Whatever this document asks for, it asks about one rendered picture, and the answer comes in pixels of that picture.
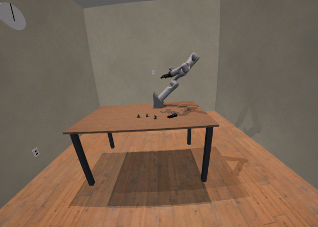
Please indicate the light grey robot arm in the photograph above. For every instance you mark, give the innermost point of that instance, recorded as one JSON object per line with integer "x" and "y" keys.
{"x": 179, "y": 72}

